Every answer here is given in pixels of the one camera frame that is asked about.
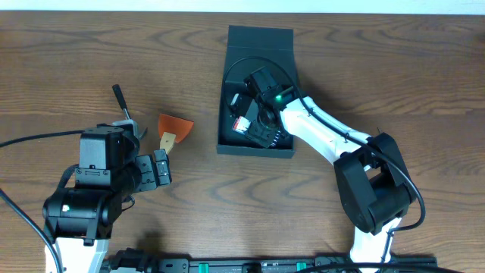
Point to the orange scraper wooden handle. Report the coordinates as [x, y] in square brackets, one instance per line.
[172, 130]

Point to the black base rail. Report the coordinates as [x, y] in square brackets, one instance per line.
[136, 261]

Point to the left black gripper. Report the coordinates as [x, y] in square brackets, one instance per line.
[152, 173]

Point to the blue precision screwdriver set case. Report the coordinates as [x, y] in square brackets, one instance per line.
[241, 125]

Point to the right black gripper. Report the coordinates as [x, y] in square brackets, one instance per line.
[261, 136]

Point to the hammer with black grip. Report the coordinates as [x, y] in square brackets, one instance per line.
[122, 99]

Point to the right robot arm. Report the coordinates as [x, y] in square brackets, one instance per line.
[374, 185]

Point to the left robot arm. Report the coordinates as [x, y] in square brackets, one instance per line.
[80, 214]

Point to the dark green open box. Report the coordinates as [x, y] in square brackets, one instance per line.
[248, 49]

